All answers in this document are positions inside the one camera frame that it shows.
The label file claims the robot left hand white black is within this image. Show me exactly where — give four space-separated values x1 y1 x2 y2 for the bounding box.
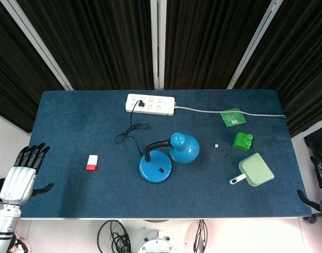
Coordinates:
0 143 54 206

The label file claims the white eraser with red sleeve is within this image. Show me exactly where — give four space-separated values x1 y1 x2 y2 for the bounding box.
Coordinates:
86 154 99 172

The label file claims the grey power strip cable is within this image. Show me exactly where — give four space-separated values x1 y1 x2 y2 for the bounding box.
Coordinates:
174 104 287 119

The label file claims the black lamp power cord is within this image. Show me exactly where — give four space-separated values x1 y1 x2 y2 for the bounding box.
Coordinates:
115 100 146 156

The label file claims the black curtain panel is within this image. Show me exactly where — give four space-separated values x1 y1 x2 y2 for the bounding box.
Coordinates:
233 0 322 138
17 0 155 91
164 0 277 90
0 0 66 134

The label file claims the light green dustpan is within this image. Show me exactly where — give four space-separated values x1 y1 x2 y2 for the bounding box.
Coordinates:
229 152 275 188

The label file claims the green toy building block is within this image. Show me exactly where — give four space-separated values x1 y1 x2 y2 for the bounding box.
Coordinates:
232 132 254 152

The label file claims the white power strip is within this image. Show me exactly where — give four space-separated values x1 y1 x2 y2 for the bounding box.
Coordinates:
125 93 176 116

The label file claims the blue gooseneck desk lamp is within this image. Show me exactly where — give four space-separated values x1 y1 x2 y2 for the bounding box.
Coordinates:
138 132 201 183

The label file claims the white frame post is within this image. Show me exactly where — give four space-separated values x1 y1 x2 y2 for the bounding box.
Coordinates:
226 0 285 90
149 0 167 90
0 0 74 91

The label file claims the black cable bundle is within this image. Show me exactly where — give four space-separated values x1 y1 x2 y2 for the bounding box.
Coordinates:
97 220 132 253
193 219 209 253

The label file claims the black caster wheel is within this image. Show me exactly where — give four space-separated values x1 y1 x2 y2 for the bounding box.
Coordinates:
302 213 321 225

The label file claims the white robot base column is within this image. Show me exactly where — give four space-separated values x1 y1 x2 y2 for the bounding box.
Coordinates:
124 220 193 253

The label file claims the blue fabric table cover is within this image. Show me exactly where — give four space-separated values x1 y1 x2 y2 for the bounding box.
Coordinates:
20 90 312 219

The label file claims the green foil packet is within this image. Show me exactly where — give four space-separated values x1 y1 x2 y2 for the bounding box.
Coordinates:
220 107 248 129

